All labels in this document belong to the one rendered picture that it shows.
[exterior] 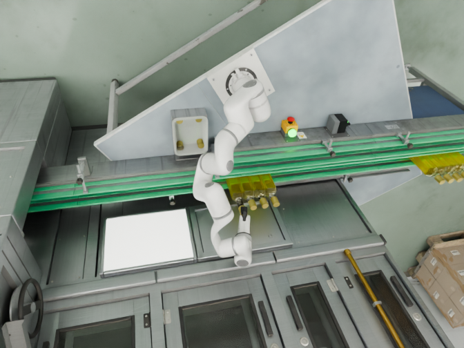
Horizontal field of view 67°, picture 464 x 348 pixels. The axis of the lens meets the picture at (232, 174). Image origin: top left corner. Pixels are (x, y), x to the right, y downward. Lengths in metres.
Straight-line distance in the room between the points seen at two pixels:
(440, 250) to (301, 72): 3.97
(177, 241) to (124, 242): 0.25
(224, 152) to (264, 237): 0.62
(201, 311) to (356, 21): 1.49
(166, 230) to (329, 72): 1.15
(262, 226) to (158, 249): 0.53
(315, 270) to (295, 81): 0.93
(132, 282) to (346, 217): 1.14
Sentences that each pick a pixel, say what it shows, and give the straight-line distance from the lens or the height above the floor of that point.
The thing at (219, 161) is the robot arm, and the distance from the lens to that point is 1.28.
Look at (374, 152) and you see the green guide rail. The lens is 2.16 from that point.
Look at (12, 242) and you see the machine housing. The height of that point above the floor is 1.32.
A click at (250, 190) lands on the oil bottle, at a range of 1.76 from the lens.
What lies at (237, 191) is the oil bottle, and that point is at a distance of 1.75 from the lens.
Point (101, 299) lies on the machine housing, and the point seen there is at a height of 1.42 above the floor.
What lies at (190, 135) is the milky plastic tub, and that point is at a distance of 1.85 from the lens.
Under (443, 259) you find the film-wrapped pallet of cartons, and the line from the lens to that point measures 5.32.
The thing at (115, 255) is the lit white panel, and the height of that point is 1.23.
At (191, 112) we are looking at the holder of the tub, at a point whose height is 0.79.
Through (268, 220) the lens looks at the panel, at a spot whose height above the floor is 1.15.
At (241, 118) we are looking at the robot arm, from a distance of 1.35.
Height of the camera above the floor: 2.28
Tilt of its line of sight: 47 degrees down
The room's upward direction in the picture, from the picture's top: 161 degrees clockwise
